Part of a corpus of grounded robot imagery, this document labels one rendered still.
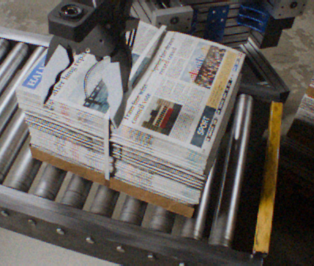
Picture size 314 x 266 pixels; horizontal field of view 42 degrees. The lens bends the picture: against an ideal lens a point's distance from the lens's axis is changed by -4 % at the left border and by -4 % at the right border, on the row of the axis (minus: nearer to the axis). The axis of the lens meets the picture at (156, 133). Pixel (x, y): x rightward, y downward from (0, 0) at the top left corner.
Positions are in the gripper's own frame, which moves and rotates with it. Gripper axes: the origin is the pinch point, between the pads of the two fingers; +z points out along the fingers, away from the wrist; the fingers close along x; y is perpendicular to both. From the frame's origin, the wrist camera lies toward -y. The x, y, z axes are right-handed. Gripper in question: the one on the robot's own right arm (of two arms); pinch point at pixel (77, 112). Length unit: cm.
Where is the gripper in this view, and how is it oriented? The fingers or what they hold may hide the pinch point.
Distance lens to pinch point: 59.2
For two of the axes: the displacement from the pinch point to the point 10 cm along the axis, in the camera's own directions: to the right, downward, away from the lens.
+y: 2.6, -2.9, 9.2
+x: -9.3, -3.2, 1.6
